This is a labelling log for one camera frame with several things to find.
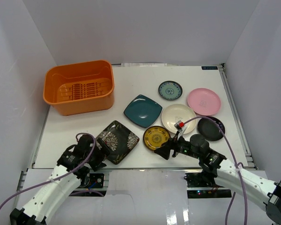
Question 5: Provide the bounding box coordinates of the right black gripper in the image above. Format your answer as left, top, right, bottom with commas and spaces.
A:
154, 131, 201, 160

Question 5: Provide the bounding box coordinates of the black floral square plate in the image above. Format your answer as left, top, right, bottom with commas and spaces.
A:
96, 120, 140, 165

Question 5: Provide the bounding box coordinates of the cream round plate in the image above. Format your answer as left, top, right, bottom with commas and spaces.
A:
161, 104, 196, 134

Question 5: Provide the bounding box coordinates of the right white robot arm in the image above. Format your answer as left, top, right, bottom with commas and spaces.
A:
155, 135, 281, 225

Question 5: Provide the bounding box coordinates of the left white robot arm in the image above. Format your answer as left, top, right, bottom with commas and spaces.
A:
10, 133, 110, 225

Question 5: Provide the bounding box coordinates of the orange plastic bin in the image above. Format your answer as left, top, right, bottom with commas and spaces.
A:
43, 60, 115, 116

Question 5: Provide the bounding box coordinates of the yellow patterned round plate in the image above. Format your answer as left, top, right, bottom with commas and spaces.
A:
143, 126, 171, 151

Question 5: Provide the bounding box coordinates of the teal square plate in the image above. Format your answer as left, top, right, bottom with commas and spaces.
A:
124, 94, 163, 128

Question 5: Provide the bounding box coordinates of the black round plate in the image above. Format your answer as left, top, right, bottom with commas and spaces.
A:
197, 116, 225, 142

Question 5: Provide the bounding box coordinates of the blue patterned small plate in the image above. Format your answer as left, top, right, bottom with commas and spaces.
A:
158, 81, 183, 101

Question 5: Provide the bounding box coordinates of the pink round plate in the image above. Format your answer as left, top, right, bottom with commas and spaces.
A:
187, 88, 222, 116

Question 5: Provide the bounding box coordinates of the blue table label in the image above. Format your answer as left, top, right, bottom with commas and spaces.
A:
201, 66, 218, 70

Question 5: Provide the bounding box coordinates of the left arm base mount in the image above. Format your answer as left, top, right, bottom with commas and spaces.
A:
70, 173, 106, 197

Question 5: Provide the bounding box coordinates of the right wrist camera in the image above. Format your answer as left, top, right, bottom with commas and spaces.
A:
174, 120, 187, 139

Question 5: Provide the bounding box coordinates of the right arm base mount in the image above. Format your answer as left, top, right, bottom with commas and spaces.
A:
184, 172, 232, 199

